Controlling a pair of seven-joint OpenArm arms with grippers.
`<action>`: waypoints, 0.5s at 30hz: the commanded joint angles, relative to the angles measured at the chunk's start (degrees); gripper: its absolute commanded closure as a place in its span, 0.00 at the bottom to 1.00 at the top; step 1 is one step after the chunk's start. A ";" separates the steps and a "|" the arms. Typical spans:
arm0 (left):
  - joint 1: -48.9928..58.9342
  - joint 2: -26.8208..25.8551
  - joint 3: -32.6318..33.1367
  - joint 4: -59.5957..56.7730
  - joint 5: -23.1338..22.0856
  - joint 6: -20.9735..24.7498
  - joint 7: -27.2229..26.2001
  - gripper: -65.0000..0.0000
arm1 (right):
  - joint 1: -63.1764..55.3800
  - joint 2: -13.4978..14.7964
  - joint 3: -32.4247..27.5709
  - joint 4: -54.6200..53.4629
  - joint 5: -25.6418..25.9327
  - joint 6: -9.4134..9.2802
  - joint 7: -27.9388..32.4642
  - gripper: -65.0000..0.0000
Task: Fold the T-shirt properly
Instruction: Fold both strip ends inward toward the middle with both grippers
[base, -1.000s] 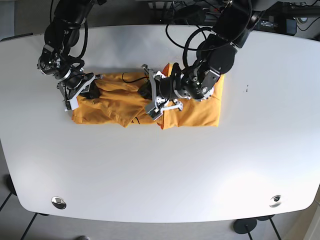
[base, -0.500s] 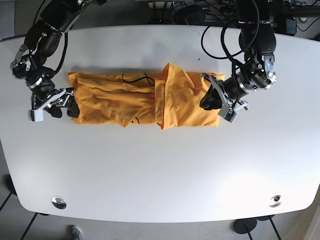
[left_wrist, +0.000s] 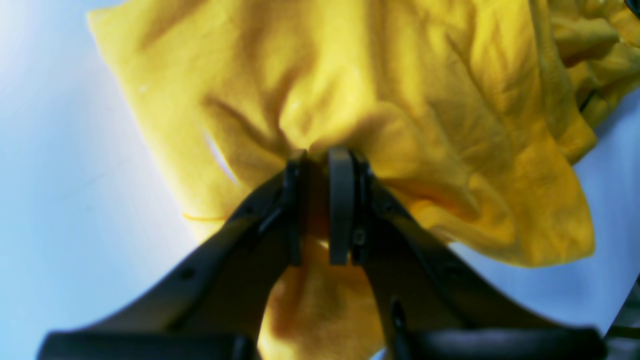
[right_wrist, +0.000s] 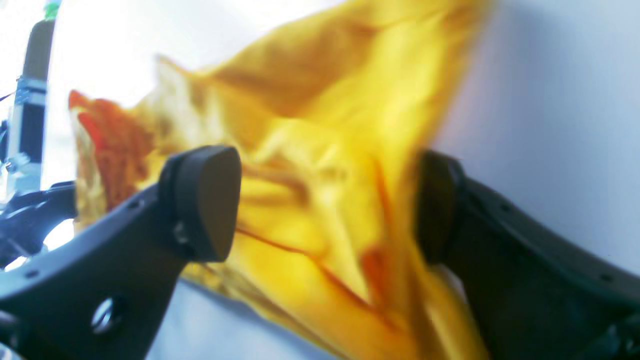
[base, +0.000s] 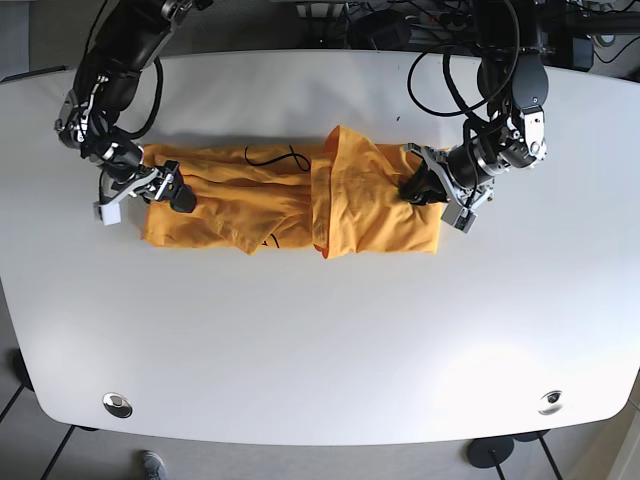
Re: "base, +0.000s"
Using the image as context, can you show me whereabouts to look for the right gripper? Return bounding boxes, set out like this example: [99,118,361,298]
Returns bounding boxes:
[82,139,196,214]

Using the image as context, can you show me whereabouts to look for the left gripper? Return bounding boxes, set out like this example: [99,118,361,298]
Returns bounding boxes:
[399,106,547,209]

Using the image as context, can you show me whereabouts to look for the yellow printed T-shirt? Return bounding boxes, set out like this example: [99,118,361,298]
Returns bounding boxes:
[143,126,441,259]

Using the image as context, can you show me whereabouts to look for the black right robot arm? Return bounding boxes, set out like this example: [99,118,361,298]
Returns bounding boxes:
[54,1,209,222]

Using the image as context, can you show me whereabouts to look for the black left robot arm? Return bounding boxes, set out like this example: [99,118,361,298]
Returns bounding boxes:
[399,1,549,210]

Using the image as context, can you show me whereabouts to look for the black power adapter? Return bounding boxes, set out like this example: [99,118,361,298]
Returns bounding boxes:
[347,10,411,50]

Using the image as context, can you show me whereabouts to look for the black electronics box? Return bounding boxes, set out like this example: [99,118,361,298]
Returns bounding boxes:
[571,38,594,72]

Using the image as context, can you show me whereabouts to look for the left chrome table grommet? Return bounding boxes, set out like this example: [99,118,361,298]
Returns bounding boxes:
[102,392,133,419]

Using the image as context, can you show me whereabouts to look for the chrome table grommet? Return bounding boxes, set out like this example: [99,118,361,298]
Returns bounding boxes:
[537,390,564,416]
[102,392,133,419]

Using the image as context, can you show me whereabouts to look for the right chrome table grommet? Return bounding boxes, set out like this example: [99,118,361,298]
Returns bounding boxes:
[537,390,564,416]

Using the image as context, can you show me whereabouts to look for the grey sneaker shoe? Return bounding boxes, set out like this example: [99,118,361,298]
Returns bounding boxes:
[142,451,169,480]

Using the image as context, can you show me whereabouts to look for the black round stand base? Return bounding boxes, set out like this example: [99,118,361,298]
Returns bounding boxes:
[466,436,514,469]

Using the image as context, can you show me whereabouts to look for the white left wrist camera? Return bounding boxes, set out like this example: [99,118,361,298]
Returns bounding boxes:
[441,203,477,234]

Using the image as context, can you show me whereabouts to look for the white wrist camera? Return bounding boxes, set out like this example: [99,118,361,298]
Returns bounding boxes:
[94,202,122,226]
[441,203,477,234]

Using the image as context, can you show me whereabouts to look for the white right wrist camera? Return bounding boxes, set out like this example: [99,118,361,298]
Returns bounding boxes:
[94,202,122,226]

